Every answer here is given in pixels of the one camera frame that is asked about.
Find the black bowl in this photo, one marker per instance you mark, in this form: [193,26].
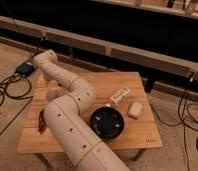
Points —
[107,122]

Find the wooden table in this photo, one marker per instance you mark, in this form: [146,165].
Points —
[141,133]

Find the white sponge block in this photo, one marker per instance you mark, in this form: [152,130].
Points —
[135,110]

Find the dark red dried chili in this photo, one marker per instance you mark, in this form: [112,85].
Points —
[41,123]

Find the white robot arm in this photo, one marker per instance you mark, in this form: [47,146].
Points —
[84,148]

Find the black power adapter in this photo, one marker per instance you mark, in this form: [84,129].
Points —
[25,69]

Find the wooden beam rail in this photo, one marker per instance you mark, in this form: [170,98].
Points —
[130,54]

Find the white plastic cup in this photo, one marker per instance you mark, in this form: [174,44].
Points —
[52,94]

